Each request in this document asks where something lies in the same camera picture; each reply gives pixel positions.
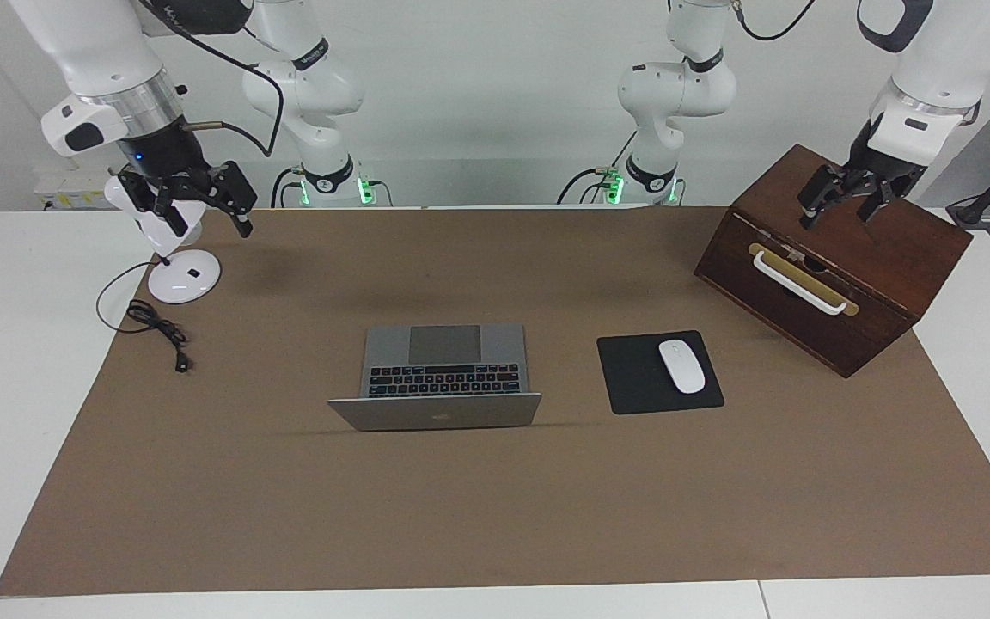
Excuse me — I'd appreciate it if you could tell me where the white box handle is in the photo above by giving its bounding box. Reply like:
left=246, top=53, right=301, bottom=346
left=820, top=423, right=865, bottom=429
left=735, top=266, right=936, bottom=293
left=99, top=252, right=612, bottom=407
left=753, top=249, right=850, bottom=316

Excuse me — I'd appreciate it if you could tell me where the brown table mat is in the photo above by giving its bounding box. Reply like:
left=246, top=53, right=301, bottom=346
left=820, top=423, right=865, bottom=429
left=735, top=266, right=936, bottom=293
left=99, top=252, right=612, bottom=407
left=0, top=206, right=990, bottom=597

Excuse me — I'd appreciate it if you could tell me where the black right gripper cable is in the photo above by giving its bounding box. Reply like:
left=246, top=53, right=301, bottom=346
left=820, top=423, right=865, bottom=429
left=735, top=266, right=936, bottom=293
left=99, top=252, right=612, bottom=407
left=138, top=0, right=285, bottom=157

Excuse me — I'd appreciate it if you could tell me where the black arm base cable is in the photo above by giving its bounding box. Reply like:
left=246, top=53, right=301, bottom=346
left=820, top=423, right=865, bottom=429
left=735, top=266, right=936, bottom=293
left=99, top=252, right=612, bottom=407
left=270, top=168, right=303, bottom=209
left=557, top=129, right=639, bottom=205

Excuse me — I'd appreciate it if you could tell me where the white computer mouse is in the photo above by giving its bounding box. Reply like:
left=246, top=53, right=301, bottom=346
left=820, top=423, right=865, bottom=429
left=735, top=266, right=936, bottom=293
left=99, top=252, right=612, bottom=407
left=658, top=340, right=707, bottom=395

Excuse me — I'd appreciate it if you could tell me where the black mouse pad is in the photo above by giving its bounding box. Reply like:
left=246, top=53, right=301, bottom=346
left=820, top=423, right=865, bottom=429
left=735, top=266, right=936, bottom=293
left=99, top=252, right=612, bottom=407
left=596, top=330, right=725, bottom=415

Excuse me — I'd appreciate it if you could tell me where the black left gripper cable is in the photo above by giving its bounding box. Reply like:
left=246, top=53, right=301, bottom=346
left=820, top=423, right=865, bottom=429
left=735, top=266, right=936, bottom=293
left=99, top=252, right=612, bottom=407
left=731, top=0, right=814, bottom=42

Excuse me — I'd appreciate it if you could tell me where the black right arm base cable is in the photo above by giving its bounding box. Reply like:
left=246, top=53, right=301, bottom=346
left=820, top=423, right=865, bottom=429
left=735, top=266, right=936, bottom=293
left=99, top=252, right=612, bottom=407
left=270, top=168, right=303, bottom=209

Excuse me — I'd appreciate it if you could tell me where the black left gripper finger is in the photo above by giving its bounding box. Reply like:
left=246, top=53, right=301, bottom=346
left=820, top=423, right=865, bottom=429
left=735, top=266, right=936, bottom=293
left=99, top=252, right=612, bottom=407
left=797, top=163, right=848, bottom=230
left=856, top=176, right=917, bottom=224

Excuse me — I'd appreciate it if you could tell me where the white desk lamp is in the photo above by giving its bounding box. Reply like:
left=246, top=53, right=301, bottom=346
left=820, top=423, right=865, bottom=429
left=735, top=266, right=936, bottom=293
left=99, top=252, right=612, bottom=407
left=104, top=176, right=222, bottom=304

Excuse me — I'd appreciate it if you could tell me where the silver laptop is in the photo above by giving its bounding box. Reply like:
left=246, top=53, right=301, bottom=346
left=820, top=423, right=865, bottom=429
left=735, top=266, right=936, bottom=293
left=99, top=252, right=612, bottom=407
left=327, top=323, right=543, bottom=432

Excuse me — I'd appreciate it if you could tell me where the black lamp power cable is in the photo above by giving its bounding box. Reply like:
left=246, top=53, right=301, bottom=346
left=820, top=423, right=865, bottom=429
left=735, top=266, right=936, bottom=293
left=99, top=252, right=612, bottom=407
left=96, top=260, right=192, bottom=374

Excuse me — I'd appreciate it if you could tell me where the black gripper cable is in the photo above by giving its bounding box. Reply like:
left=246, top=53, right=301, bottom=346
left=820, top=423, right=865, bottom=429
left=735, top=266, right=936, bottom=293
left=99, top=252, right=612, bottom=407
left=138, top=0, right=285, bottom=157
left=731, top=0, right=814, bottom=42

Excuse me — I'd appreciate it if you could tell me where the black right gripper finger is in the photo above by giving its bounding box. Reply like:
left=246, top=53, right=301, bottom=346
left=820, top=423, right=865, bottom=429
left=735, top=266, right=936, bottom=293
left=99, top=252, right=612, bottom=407
left=117, top=169, right=191, bottom=239
left=199, top=161, right=258, bottom=239

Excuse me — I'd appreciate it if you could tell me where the white power strip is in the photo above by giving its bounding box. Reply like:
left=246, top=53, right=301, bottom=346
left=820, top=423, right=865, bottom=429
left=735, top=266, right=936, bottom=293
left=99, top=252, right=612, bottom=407
left=35, top=168, right=118, bottom=211

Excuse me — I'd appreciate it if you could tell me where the black left arm base cable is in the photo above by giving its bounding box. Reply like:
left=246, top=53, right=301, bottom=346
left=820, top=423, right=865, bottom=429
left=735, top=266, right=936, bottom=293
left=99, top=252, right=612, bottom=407
left=557, top=129, right=639, bottom=205

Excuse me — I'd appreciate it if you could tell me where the dark wooden box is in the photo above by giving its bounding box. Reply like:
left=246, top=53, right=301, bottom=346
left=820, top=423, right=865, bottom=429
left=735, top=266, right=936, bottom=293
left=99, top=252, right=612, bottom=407
left=694, top=144, right=974, bottom=379

